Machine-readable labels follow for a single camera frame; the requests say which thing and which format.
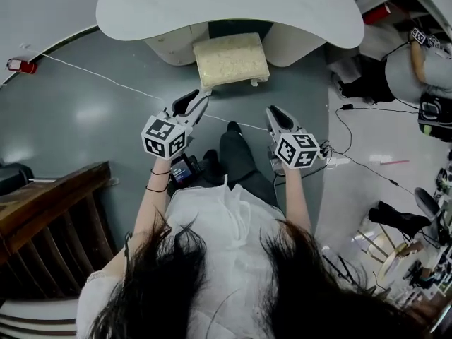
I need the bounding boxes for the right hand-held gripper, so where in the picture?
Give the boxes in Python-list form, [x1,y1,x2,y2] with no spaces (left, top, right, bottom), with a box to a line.
[265,105,321,176]

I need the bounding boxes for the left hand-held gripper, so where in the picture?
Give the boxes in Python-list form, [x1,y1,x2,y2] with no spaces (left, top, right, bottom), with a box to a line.
[141,89,210,162]

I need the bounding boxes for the cream upholstered stool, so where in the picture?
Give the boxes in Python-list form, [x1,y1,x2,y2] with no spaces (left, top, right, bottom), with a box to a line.
[192,32,271,97]

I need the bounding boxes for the white curved desk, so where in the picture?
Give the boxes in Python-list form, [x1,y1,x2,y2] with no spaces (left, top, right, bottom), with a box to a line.
[95,0,364,69]

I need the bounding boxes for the person's left forearm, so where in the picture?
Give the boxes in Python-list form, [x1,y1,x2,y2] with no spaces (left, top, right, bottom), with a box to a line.
[132,157,174,239]

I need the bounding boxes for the person's right forearm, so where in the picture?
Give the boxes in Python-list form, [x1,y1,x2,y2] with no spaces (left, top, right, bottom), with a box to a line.
[282,167,314,232]

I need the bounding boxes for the person's black trousers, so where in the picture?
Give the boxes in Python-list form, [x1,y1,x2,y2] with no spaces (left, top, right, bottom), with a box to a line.
[203,120,285,215]

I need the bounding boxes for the white power strip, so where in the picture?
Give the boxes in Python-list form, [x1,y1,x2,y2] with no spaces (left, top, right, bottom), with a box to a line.
[319,141,342,169]

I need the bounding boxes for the black waist device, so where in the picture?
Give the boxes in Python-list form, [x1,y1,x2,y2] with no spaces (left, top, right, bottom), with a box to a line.
[168,153,202,192]

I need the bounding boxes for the person's white blouse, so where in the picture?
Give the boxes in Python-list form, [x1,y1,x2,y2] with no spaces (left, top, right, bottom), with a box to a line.
[76,184,319,339]

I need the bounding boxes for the red box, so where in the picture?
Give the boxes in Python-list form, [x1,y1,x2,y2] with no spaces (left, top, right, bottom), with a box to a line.
[362,4,393,26]

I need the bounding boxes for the black backpack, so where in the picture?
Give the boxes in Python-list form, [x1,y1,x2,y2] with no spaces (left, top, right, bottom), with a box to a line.
[417,92,452,143]

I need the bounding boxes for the grey chair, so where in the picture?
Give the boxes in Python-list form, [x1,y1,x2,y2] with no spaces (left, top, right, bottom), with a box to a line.
[414,186,442,222]

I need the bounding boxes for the red fire extinguisher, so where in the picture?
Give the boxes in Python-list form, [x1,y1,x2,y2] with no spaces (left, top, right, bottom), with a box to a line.
[5,57,38,74]

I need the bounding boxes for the thin black cable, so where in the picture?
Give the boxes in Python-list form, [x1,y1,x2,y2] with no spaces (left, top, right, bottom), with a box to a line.
[333,102,416,196]

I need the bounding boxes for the white power cable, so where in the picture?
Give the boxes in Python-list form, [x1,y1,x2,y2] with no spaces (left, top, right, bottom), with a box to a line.
[20,44,269,132]

